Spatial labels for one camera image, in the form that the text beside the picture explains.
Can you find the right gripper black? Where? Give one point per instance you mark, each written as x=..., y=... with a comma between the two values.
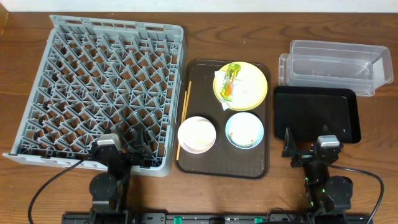
x=290, y=150

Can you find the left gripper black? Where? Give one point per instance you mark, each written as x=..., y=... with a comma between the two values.
x=125, y=152

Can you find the pink white bowl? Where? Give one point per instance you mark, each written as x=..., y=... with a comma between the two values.
x=189, y=148

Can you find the light blue bowl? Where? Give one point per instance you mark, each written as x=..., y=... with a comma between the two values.
x=247, y=123

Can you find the yellow plate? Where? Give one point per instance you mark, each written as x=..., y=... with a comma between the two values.
x=256, y=80

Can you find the green snack wrapper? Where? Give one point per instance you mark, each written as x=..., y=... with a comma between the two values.
x=229, y=78

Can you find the rice and food scraps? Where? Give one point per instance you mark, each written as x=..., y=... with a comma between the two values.
x=242, y=140

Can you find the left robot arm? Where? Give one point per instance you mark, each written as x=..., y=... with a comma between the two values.
x=109, y=189

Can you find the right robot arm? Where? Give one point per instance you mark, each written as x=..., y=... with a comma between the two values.
x=330, y=196

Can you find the black waste tray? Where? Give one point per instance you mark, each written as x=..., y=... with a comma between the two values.
x=306, y=109

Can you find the grey plastic dishwasher rack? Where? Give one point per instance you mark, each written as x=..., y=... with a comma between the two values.
x=101, y=76

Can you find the wooden chopstick left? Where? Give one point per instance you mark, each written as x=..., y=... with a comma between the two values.
x=178, y=146

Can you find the wooden chopstick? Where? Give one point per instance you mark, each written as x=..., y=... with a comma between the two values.
x=187, y=98
x=178, y=146

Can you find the wooden chopstick right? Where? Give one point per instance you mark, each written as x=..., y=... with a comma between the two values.
x=187, y=98

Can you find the brown serving tray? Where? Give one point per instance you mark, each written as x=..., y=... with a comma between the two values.
x=224, y=159

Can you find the clear plastic bin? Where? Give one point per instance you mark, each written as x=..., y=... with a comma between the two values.
x=358, y=67

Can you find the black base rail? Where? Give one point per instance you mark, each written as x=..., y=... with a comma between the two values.
x=162, y=218

